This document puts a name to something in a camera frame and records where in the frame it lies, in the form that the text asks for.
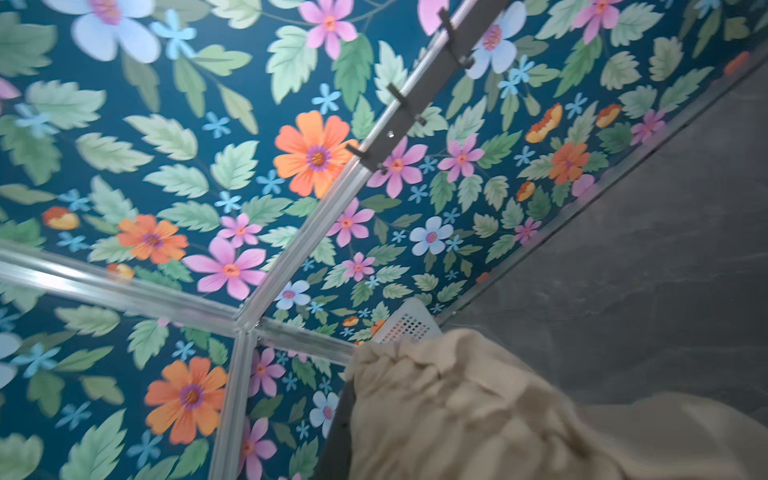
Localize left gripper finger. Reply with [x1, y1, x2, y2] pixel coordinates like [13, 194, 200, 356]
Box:
[313, 380, 356, 480]

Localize beige shorts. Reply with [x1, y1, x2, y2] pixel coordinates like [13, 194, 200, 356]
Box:
[345, 329, 767, 479]

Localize white plastic laundry basket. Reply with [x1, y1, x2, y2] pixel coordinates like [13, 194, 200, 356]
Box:
[372, 298, 443, 344]

